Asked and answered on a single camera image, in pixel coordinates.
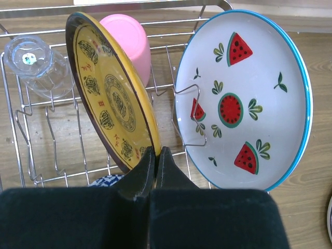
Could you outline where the pink plastic cup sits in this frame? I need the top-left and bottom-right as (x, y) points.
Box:
(100, 14), (151, 87)

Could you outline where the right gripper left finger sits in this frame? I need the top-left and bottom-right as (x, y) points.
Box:
(1, 147), (155, 248)

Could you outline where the watermelon pattern plate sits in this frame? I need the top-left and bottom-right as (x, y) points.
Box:
(175, 10), (313, 191)

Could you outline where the wire dish rack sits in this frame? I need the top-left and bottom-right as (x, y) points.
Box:
(1, 1), (232, 190)

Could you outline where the clear drinking glass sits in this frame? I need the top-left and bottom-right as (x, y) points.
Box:
(4, 35), (74, 99)

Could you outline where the red patterned bowl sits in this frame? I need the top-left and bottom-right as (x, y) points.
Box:
(88, 174), (124, 187)

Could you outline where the white blue striped plate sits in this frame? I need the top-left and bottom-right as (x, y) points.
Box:
(326, 197), (332, 242)

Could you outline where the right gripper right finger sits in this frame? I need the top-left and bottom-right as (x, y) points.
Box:
(149, 147), (289, 248)

